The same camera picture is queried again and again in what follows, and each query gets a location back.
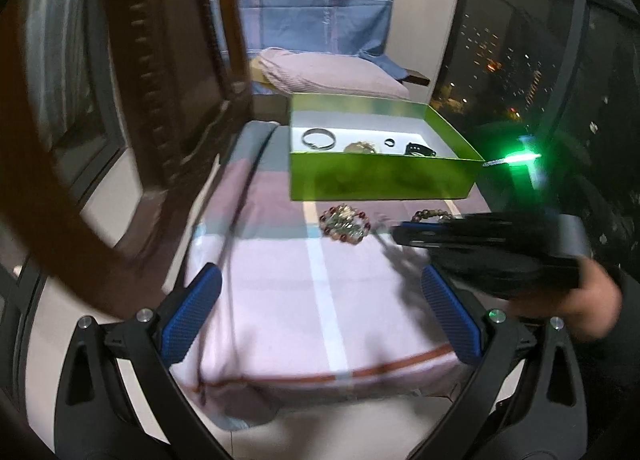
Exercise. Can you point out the black wristband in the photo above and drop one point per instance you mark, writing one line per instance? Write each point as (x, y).
(419, 150)

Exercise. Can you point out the silver bangle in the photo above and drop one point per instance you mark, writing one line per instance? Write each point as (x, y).
(306, 143)

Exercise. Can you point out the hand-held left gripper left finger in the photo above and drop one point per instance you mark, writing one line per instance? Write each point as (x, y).
(192, 312)

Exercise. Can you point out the pink pillow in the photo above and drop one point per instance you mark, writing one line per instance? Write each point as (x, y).
(330, 73)

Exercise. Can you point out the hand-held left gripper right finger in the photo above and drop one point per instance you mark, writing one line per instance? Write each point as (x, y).
(450, 315)

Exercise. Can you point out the pink plaid bedsheet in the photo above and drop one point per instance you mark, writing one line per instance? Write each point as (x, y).
(300, 300)

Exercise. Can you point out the grey curtain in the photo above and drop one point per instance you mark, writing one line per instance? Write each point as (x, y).
(55, 40)

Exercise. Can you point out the white cabinet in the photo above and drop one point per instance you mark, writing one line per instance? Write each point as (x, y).
(430, 15)

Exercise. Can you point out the green cardboard box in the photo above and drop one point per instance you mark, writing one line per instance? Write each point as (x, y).
(375, 178)

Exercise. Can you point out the person's right hand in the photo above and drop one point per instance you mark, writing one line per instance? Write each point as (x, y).
(595, 305)

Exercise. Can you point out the carved wooden chair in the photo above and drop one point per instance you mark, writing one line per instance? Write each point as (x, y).
(165, 65)

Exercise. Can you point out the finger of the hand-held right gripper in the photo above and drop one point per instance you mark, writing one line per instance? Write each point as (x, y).
(425, 237)

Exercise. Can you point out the dark window frame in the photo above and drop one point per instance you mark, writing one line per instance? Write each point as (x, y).
(575, 40)

